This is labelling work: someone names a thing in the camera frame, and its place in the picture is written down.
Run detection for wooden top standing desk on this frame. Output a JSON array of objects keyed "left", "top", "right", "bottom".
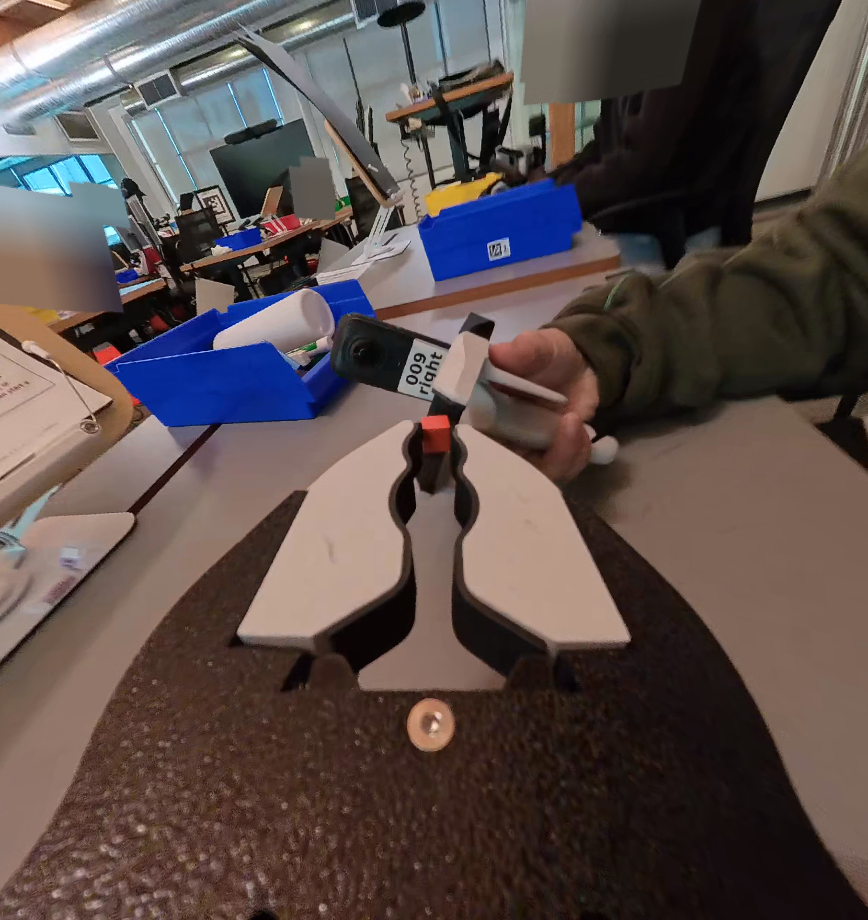
[{"left": 386, "top": 70, "right": 515, "bottom": 184}]

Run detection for black board on white stand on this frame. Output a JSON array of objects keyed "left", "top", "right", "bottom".
[{"left": 236, "top": 27, "right": 410, "bottom": 254}]

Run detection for blue storage bin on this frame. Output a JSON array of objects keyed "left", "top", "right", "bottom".
[{"left": 105, "top": 280, "right": 377, "bottom": 428}]

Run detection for white rounded base board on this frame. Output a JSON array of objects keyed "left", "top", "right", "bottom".
[{"left": 0, "top": 512, "right": 137, "bottom": 687}]

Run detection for wooden pillar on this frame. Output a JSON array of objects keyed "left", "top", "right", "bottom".
[{"left": 549, "top": 103, "right": 576, "bottom": 170}]

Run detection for silver ventilation duct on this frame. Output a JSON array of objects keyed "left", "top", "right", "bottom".
[{"left": 0, "top": 0, "right": 377, "bottom": 130}]

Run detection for blue bin with white tag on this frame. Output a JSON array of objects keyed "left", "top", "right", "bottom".
[{"left": 417, "top": 178, "right": 584, "bottom": 283}]

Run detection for person's right forearm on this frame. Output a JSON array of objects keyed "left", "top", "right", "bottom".
[{"left": 545, "top": 129, "right": 868, "bottom": 432}]

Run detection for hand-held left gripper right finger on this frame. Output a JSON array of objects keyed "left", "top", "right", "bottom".
[{"left": 452, "top": 423, "right": 632, "bottom": 678}]

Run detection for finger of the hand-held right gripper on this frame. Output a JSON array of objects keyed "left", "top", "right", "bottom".
[
  {"left": 414, "top": 451, "right": 451, "bottom": 497},
  {"left": 433, "top": 333, "right": 491, "bottom": 405}
]

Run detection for black floor lamp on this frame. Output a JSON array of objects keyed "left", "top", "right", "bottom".
[{"left": 377, "top": 0, "right": 428, "bottom": 87}]

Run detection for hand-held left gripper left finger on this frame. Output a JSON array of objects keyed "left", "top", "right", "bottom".
[{"left": 236, "top": 420, "right": 417, "bottom": 673}]

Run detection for yellow bin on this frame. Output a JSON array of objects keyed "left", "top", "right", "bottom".
[{"left": 424, "top": 172, "right": 503, "bottom": 217}]

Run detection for person's right hand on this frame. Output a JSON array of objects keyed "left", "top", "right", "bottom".
[{"left": 490, "top": 327, "right": 600, "bottom": 484}]

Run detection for large black monitor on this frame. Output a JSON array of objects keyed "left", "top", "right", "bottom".
[{"left": 210, "top": 118, "right": 316, "bottom": 217}]

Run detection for white cylinder roll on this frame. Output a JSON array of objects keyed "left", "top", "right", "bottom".
[{"left": 213, "top": 287, "right": 336, "bottom": 352}]

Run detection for white paper sheets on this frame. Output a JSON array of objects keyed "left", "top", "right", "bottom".
[{"left": 318, "top": 237, "right": 412, "bottom": 285}]

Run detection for wooden sign board with paper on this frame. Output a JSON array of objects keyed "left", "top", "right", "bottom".
[{"left": 0, "top": 276, "right": 135, "bottom": 547}]

